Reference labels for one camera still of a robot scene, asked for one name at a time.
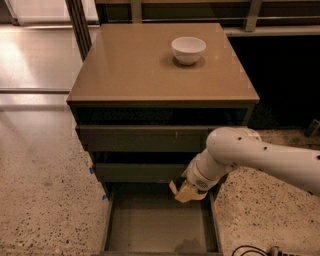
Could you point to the top drawer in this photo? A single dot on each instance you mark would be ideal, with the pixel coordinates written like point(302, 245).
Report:
point(124, 138)

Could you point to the small dark floor object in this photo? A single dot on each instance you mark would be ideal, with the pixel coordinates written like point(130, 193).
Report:
point(312, 128)

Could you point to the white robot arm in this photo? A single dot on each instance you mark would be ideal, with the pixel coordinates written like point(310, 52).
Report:
point(228, 149)

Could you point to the open bottom drawer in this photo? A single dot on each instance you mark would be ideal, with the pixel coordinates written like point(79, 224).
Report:
point(154, 224)

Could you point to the white ceramic bowl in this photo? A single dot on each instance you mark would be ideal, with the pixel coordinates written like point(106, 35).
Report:
point(187, 50)

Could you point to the blue tape piece upper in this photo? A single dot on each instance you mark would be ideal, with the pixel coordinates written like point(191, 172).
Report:
point(91, 170)

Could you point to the middle drawer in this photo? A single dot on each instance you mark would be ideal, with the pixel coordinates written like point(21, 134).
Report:
point(138, 173)

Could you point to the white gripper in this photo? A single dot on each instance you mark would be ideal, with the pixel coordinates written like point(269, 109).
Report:
point(196, 179)

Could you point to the metal window railing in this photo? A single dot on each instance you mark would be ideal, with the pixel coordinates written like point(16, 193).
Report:
point(245, 14)

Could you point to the dark vertical post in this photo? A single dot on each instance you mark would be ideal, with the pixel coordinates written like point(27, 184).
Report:
point(80, 27)

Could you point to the brown drawer cabinet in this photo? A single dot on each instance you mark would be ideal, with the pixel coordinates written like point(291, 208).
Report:
point(131, 77)

